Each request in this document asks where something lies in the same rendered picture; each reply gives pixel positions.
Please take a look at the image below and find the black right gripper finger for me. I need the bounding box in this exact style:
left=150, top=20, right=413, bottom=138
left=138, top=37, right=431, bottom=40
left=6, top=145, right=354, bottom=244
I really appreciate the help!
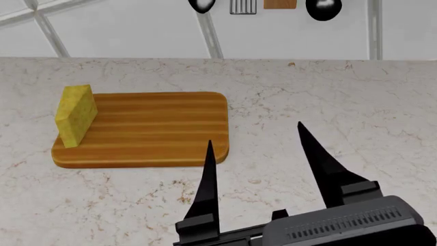
left=297, top=121, right=382, bottom=209
left=174, top=139, right=222, bottom=244

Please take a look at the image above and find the wooden cutting board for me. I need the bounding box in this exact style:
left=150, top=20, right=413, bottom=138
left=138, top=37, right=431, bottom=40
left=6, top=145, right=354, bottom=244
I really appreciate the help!
left=51, top=91, right=229, bottom=169

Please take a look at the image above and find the yellow cheese wedge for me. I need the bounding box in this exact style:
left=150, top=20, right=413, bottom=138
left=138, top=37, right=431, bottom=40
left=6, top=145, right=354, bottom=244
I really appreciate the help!
left=55, top=84, right=98, bottom=149

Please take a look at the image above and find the small hanging wooden board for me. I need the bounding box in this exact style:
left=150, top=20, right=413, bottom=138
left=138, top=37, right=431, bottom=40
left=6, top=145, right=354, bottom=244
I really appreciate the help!
left=263, top=0, right=298, bottom=10

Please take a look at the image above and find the large black hanging ladle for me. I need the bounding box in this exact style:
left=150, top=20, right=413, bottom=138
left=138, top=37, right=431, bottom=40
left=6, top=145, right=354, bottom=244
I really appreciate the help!
left=305, top=0, right=343, bottom=23

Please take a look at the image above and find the metal slotted hanging spatula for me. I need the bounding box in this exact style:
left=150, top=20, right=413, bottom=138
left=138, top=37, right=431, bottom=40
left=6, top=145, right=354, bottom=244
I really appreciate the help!
left=229, top=0, right=257, bottom=15

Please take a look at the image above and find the small black hanging spoon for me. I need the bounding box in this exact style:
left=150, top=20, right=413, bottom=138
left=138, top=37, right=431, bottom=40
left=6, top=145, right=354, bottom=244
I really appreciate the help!
left=187, top=0, right=217, bottom=14

